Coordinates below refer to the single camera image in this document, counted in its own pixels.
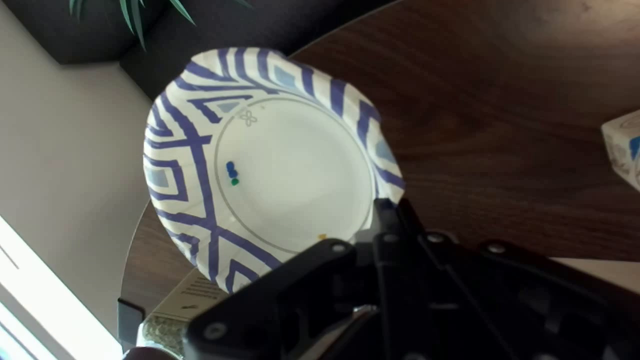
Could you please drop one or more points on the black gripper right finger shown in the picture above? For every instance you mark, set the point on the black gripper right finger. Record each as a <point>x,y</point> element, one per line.
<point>506,301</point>

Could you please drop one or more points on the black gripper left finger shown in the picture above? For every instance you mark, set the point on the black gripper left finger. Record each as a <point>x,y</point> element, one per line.
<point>300,307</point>

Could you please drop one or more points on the white plate with blue pattern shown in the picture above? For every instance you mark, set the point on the white plate with blue pattern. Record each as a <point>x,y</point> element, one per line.
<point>292,167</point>

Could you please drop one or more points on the green spiky plant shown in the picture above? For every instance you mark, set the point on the green spiky plant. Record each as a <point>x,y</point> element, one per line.
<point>136,13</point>

